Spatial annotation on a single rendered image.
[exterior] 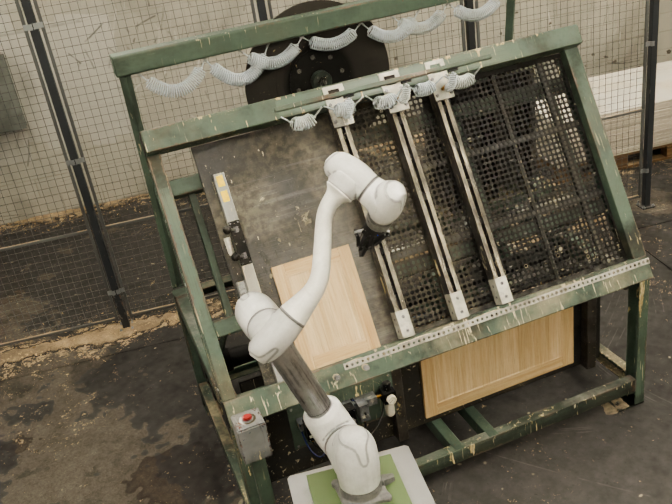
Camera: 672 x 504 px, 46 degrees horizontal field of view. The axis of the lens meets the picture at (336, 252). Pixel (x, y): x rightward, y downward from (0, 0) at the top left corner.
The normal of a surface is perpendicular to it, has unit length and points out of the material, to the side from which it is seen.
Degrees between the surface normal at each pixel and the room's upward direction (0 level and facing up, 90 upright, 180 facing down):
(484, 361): 90
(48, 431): 0
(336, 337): 60
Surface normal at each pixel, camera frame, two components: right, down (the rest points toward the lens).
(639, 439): -0.14, -0.88
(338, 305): 0.25, -0.11
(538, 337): 0.36, 0.38
